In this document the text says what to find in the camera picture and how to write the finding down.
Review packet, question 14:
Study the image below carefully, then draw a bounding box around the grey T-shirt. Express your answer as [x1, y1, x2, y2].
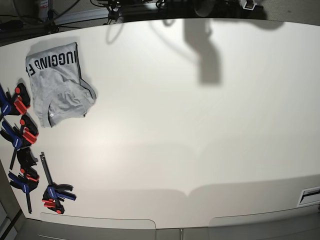
[25, 42, 97, 128]

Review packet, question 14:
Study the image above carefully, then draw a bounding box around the lone blue bar clamp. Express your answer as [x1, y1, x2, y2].
[40, 152, 77, 215]

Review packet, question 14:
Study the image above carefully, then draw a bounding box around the top blue bar clamp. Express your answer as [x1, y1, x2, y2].
[0, 82, 31, 120]

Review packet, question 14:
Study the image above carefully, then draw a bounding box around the white label plate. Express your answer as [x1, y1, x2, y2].
[297, 186, 320, 208]

